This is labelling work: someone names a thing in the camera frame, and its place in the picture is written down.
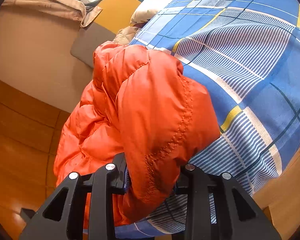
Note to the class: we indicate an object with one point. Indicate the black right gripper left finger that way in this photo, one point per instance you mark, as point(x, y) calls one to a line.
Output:
point(62, 214)

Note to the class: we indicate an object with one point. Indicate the orange puffer jacket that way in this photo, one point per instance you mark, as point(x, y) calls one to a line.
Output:
point(140, 104)

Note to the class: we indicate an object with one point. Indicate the beige quilted blanket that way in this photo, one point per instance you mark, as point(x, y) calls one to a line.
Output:
point(125, 35)

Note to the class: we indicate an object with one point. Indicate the grey yellow blue headboard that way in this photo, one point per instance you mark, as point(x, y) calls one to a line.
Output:
point(114, 16)

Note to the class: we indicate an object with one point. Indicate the blue plaid bed sheet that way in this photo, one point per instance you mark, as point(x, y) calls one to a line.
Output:
point(247, 54)

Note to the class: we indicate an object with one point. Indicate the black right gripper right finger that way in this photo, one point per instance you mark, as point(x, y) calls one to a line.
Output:
point(219, 208)

